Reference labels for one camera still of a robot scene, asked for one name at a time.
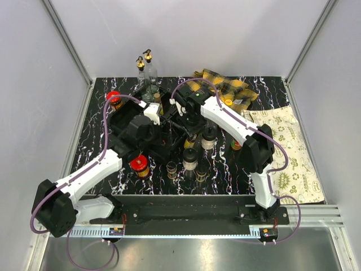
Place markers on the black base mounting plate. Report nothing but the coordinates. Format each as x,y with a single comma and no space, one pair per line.
192,216

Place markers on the yellow plaid cloth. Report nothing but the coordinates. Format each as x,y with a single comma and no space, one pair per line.
236,90

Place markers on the black top grinder front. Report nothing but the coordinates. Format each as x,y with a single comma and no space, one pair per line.
190,159

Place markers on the clear oil bottle gold spout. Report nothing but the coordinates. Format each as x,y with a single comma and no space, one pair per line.
151,72

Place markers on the red sauce bottle front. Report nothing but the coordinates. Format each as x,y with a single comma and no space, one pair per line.
235,145

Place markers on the yellow label bottle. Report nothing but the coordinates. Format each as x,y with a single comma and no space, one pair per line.
190,141
157,98

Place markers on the small glass jar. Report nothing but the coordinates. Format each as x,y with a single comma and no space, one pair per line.
171,168
201,173

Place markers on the small glass jar left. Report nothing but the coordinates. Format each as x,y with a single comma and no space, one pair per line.
171,168

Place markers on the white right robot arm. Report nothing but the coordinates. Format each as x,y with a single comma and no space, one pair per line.
257,144

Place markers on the red lid jar back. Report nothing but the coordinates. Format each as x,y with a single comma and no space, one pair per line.
115,100

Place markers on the black compartment organizer tray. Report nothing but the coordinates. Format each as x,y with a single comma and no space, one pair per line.
172,131

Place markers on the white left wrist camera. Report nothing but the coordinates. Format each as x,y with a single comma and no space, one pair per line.
151,110

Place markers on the red lid jar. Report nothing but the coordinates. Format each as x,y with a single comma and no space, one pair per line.
141,167
115,100

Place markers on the red sauce bottle yellow cap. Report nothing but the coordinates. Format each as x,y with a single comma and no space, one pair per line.
228,102

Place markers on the small glass jar right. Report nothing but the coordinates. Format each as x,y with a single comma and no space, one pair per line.
201,173

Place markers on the black grinder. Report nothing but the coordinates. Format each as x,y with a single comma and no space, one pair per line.
190,159
208,138

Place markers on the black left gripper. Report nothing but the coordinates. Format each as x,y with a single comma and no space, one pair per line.
159,129

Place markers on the black top grinder back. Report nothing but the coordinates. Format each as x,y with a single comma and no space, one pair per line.
208,138

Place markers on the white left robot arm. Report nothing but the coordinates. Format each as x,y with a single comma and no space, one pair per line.
58,206

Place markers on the red lid jar front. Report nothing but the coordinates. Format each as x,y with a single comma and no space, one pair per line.
141,167

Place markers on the cream printed cloth bag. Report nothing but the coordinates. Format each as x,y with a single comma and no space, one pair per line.
299,179

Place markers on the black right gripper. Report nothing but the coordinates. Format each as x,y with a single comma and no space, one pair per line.
200,123

